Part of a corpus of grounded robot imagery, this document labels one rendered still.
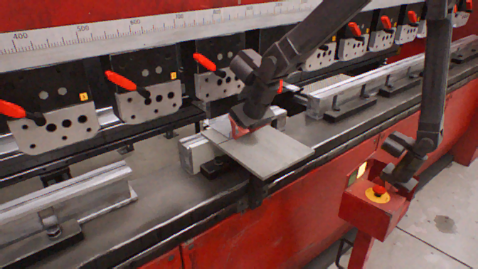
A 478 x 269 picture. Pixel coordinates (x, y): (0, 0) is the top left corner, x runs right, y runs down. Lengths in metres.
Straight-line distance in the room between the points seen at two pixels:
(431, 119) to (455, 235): 1.38
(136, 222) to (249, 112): 0.38
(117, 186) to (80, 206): 0.09
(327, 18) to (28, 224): 0.74
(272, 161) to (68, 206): 0.48
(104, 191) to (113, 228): 0.09
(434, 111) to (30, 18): 0.96
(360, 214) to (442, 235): 1.23
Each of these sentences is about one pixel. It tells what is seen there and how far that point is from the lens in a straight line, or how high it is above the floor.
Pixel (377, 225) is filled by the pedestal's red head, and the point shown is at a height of 0.71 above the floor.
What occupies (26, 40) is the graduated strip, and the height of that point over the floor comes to 1.31.
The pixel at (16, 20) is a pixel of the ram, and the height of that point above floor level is 1.34.
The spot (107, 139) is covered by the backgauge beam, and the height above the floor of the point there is 0.93.
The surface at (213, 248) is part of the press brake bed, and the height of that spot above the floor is 0.69.
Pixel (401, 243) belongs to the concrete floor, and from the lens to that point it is 2.11.
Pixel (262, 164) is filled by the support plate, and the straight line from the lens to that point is 0.75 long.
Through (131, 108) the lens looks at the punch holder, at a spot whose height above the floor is 1.14.
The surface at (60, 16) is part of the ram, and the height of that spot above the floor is 1.34.
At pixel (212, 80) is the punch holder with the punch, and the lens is 0.81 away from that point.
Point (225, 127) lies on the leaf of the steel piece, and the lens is 0.90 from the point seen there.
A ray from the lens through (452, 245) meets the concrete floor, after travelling 2.24.
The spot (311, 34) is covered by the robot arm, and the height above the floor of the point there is 1.30.
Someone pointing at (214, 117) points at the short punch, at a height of 1.03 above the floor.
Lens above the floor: 1.43
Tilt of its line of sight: 31 degrees down
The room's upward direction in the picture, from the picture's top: straight up
